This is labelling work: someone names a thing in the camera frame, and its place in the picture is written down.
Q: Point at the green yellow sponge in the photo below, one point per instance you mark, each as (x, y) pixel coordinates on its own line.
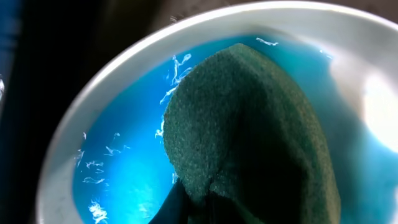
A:
(247, 145)

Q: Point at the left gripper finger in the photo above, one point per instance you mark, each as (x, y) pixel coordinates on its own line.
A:
(175, 208)

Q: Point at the white plate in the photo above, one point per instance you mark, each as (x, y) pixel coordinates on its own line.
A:
(268, 112)

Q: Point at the black large serving tray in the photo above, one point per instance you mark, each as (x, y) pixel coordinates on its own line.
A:
(85, 85)

